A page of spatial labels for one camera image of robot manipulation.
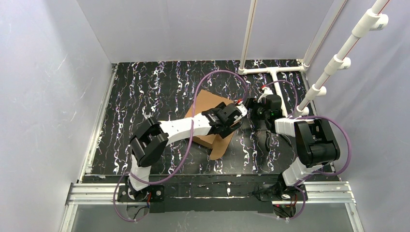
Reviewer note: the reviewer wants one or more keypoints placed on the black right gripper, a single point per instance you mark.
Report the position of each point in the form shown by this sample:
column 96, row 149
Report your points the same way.
column 263, row 124

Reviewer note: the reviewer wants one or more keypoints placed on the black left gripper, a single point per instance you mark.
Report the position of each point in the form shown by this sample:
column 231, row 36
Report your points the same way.
column 233, row 121

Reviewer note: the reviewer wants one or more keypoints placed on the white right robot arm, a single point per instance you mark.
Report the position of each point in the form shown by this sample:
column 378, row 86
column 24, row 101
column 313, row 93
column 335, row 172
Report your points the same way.
column 316, row 145

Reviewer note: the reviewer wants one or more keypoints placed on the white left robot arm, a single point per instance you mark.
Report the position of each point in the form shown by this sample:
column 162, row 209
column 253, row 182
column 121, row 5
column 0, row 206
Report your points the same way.
column 151, row 138

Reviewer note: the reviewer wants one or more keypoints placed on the black handled pliers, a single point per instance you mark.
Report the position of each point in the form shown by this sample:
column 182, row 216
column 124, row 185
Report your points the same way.
column 270, row 140

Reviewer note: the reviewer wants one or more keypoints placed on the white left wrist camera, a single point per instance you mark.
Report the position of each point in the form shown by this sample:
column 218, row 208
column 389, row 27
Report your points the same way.
column 242, row 108

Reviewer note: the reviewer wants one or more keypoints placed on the white PVC pipe frame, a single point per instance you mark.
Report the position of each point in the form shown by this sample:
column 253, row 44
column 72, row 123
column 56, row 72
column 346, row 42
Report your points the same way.
column 313, row 49

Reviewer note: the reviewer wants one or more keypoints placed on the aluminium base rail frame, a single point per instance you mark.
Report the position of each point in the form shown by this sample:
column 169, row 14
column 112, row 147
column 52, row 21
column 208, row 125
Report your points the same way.
column 204, row 193

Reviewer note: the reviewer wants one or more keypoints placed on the white PVC camera pole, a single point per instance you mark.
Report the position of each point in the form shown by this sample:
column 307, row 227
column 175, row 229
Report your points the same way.
column 372, row 19

